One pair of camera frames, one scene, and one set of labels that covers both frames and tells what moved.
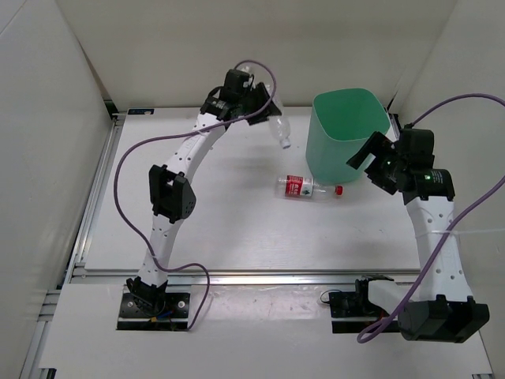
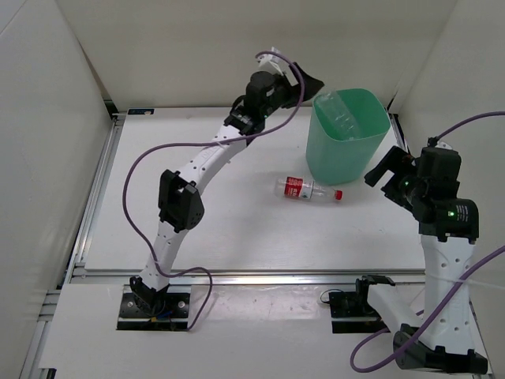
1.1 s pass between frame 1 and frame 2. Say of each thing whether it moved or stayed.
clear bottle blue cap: moved
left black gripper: moved
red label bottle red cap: stayed
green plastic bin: stayed
